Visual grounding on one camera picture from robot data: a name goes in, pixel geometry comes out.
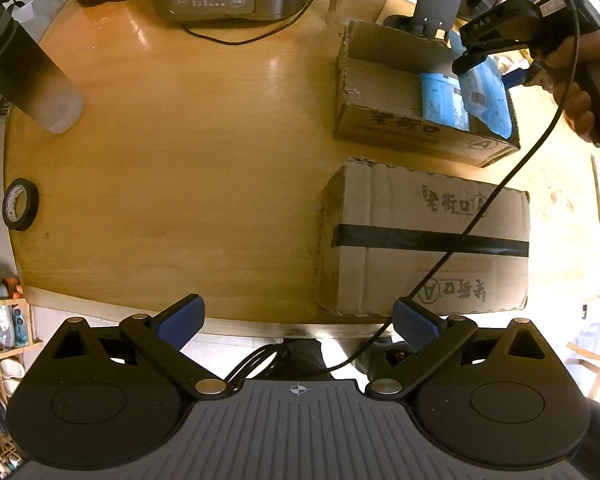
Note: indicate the person's right foot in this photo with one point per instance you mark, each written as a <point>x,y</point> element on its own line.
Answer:
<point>387,360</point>

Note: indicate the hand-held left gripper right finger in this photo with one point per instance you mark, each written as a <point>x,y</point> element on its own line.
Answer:
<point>416,325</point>

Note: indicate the black tape roll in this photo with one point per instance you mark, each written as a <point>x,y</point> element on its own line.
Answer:
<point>34,200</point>

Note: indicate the person's right hand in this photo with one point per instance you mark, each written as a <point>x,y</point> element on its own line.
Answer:
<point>577,106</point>

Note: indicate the taped cardboard box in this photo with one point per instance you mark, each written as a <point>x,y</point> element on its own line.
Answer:
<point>380,200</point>

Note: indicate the black gradient water bottle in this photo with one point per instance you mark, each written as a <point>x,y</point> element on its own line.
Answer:
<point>35,85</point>

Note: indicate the blue packet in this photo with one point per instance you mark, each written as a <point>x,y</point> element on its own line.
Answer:
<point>440,105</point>
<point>487,100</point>

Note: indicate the wooden desktop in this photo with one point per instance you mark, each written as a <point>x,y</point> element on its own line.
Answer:
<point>180,160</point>

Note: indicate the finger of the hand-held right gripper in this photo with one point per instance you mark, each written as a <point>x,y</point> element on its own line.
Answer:
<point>514,78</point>
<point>472,57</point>

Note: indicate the wooden shoe rack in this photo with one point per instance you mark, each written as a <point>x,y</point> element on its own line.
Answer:
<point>0,320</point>

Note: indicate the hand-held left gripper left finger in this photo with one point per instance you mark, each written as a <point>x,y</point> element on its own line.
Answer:
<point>180,321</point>

